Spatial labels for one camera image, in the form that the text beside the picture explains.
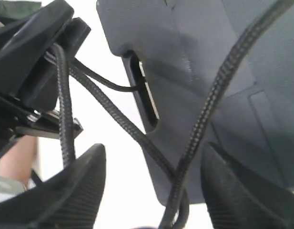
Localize black braided rope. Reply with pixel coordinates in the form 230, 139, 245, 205
45, 0, 288, 229

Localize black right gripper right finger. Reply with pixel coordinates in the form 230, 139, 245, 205
201, 142, 294, 229

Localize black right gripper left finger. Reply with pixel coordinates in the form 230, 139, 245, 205
0, 144, 106, 229

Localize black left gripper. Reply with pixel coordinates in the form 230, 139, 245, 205
0, 0, 91, 167

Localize black plastic carrying case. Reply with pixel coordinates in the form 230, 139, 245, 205
97, 0, 294, 190

